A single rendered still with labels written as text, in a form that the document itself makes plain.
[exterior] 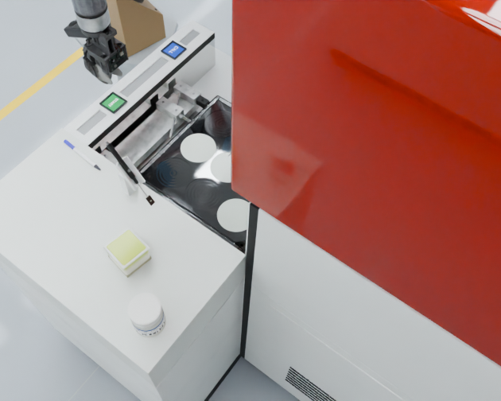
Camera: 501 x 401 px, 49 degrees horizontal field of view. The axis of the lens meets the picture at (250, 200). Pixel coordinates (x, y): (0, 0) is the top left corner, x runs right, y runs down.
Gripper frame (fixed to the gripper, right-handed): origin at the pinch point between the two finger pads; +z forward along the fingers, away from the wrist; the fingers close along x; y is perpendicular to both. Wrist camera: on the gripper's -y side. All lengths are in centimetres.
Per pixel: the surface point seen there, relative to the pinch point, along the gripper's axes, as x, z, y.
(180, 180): -4.8, 15.9, 29.4
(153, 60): 19.5, 9.7, -1.9
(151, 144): 0.0, 17.8, 13.9
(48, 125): 18, 106, -85
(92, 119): -7.5, 10.1, 0.1
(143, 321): -43, 0, 54
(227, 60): 44, 24, 6
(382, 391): -14, 31, 103
